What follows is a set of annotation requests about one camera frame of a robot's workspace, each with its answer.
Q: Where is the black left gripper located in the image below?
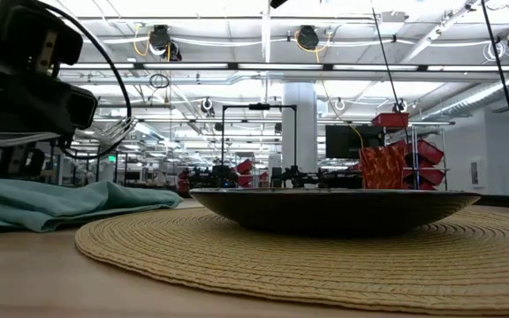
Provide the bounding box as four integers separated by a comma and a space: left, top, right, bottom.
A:
0, 72, 75, 178

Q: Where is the teal cloth napkin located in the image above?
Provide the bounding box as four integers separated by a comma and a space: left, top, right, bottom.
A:
0, 175, 184, 237

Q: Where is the silver fork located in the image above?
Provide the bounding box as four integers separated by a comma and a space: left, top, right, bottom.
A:
0, 116, 137, 149

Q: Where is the round woven tan placemat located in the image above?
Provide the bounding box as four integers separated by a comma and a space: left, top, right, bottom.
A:
73, 206, 509, 317

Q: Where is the floral patterned plate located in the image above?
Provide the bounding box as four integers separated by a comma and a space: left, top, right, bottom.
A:
188, 187, 482, 239

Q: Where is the red storage bin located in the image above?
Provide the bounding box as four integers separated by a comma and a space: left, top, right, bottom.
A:
406, 169, 445, 190
235, 158, 254, 176
370, 113, 411, 130
406, 140, 445, 168

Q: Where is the long ceiling light strip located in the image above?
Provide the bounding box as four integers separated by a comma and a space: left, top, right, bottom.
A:
57, 60, 509, 75

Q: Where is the white building column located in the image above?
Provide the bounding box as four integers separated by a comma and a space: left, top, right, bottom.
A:
281, 82, 319, 175

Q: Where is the black monitor screen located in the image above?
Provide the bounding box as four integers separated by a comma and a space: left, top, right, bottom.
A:
324, 125, 386, 161

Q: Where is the orange textured plastic cup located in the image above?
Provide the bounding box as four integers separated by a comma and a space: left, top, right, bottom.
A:
359, 145, 409, 191

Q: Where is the metal shelf rack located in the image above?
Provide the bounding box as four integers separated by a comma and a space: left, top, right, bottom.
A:
384, 122, 457, 193

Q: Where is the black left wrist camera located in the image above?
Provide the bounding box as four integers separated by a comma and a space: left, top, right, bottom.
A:
66, 83, 100, 132

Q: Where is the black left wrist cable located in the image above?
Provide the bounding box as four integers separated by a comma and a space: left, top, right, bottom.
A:
33, 0, 133, 161

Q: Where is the black gantry frame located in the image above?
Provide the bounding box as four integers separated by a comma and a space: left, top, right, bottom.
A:
220, 102, 299, 168

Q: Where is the thin black hanging cable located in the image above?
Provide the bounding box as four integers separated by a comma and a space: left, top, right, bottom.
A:
370, 0, 415, 147
480, 0, 509, 174

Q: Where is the black aluminium table frame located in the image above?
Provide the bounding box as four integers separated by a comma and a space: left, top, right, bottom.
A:
475, 193, 509, 211

